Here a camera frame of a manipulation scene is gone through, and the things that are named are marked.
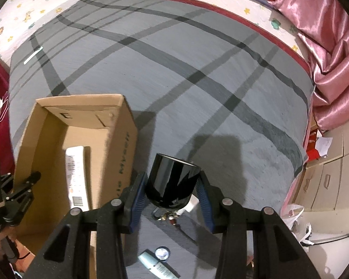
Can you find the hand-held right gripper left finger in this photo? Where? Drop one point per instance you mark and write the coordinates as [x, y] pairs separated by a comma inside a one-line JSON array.
[[135, 206]]

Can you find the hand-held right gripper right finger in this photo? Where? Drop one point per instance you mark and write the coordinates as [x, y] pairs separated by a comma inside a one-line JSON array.
[[205, 206]]

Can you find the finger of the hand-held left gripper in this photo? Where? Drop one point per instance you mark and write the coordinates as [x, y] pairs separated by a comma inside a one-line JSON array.
[[23, 189]]

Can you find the metal key bunch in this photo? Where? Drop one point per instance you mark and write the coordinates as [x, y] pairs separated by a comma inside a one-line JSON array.
[[164, 216]]

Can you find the black glossy cylinder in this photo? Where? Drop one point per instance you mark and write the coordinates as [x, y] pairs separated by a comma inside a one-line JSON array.
[[171, 180]]

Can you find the white remote control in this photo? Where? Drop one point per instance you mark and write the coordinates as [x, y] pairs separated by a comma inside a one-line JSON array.
[[75, 174]]

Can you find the brown cardboard box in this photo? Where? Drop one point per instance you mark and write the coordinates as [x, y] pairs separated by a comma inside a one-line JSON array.
[[113, 139]]

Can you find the white tube with cap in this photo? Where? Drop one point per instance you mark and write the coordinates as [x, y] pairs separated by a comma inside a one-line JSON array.
[[155, 263]]

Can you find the white plastic bag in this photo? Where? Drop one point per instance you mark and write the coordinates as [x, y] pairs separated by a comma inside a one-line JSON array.
[[295, 218]]

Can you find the red tufted cushion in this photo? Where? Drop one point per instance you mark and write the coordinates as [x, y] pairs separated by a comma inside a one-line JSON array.
[[0, 72]]

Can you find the red box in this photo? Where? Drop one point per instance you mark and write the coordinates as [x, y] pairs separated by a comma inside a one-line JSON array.
[[312, 148]]

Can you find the beige drawer cabinet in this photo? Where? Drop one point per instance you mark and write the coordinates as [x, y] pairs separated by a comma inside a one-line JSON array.
[[331, 177]]

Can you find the white blanket label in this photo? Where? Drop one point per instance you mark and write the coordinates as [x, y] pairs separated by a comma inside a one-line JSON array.
[[32, 55]]

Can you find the white crumpled paper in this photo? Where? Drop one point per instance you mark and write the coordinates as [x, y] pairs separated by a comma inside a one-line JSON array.
[[323, 146]]

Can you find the grey plaid blanket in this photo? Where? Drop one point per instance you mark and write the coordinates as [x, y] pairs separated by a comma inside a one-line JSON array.
[[168, 72]]

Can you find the pink satin curtain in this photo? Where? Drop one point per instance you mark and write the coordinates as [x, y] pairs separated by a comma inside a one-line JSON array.
[[331, 49]]

